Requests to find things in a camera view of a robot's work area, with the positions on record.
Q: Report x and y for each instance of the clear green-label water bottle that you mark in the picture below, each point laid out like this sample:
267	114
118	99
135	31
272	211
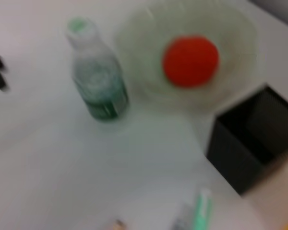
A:
98	79

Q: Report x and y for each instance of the translucent wavy fruit plate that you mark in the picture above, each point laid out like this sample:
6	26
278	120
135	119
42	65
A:
139	48

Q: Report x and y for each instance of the black mesh pen holder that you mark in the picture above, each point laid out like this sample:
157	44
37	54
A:
232	148

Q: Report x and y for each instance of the orange fruit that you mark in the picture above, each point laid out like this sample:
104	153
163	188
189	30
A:
190	61

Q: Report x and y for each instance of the green pen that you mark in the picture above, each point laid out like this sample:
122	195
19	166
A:
201	210

